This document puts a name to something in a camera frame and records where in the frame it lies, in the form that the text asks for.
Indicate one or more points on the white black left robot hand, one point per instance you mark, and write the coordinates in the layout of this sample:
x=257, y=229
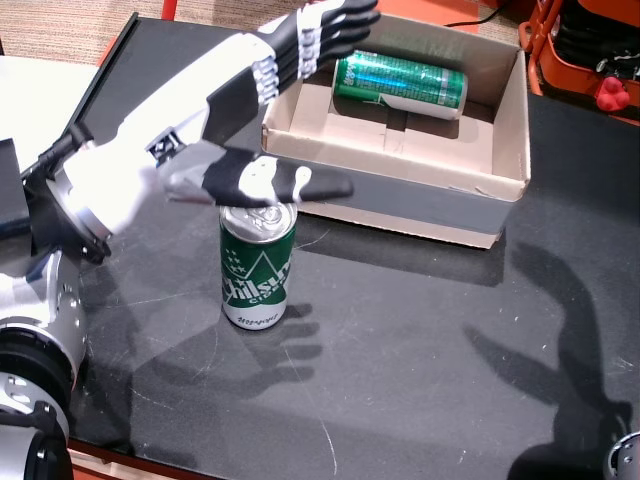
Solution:
x=165, y=115

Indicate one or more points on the green Chilsung cider can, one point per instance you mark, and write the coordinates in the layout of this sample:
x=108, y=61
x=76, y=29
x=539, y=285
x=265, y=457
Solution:
x=400, y=85
x=255, y=270

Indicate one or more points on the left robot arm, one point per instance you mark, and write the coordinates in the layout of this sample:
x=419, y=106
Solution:
x=30, y=325

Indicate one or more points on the open cardboard box gray tape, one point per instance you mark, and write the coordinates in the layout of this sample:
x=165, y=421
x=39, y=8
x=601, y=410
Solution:
x=425, y=210

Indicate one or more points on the orange metal leg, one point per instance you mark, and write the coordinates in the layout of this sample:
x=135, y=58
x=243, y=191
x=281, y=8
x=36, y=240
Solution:
x=109, y=57
x=170, y=10

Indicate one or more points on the white side table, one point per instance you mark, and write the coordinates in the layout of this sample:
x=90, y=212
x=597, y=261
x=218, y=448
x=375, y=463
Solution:
x=35, y=95

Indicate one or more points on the orange flat board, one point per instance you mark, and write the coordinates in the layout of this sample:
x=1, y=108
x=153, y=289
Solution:
x=425, y=10

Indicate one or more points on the orange tool cart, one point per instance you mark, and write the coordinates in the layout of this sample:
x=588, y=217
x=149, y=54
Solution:
x=542, y=70

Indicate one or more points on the red rubber toy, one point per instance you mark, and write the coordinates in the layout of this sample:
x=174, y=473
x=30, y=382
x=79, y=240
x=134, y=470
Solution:
x=612, y=95

